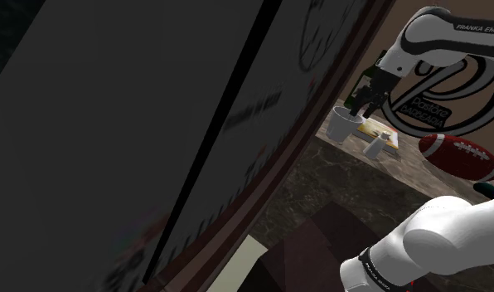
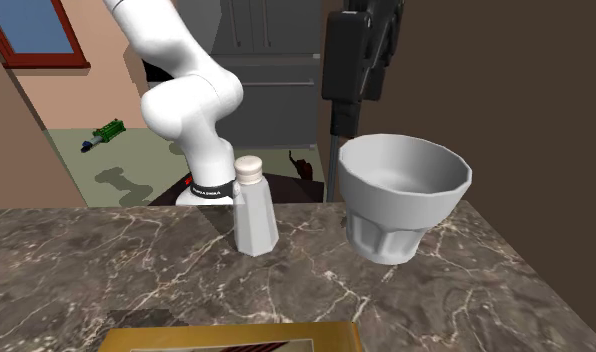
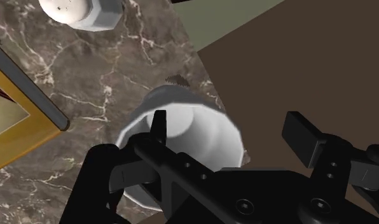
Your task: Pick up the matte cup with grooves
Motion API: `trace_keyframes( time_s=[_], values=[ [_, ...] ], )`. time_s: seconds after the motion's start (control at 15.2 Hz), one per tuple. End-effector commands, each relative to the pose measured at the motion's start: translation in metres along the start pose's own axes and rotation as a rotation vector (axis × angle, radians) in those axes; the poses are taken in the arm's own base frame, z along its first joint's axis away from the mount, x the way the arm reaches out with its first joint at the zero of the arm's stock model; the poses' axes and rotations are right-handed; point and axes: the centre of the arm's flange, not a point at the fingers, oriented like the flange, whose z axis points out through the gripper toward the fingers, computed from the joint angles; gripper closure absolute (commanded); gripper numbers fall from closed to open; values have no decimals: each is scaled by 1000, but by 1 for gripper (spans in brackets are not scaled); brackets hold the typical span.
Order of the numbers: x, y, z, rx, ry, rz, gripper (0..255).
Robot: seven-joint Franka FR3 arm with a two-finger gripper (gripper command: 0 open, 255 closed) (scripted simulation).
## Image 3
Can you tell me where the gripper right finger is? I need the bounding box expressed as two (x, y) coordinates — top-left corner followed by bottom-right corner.
(281, 111), (379, 224)

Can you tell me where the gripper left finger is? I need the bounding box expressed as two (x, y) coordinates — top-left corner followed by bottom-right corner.
(59, 109), (240, 224)

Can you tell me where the white cup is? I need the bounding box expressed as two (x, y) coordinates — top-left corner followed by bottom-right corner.
(115, 85), (245, 213)

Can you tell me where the yellow framed box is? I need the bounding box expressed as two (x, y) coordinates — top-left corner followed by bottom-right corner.
(0, 40), (71, 175)

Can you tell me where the white round grey-based object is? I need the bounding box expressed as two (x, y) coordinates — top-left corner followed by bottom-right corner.
(38, 0), (126, 32)

